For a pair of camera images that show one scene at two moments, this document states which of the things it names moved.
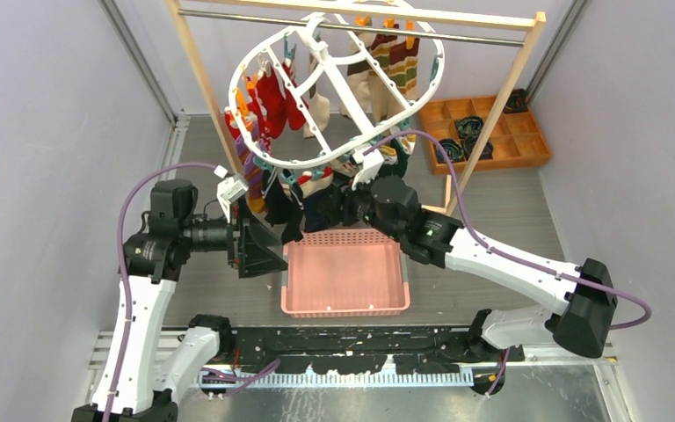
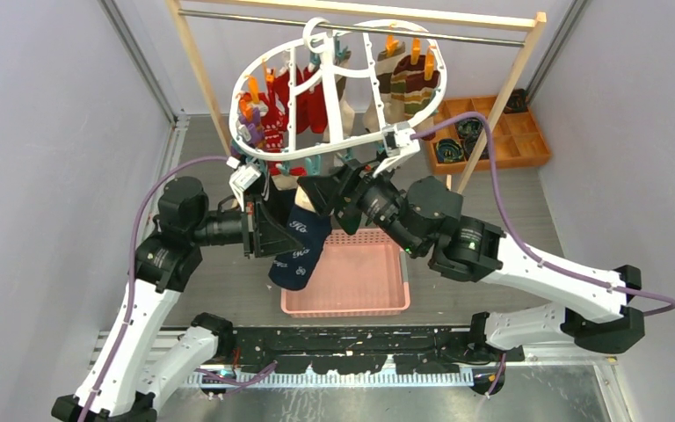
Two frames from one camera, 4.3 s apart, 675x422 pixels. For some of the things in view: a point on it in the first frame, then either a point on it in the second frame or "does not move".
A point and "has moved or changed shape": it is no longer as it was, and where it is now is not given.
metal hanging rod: x=356 y=25 does not move
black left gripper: x=250 y=258 -> x=270 y=236
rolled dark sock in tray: x=469 y=127 does not move
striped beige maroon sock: x=399 y=56 -> x=425 y=127
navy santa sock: x=320 y=198 has moved or changed shape
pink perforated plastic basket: x=344 y=273 does not move
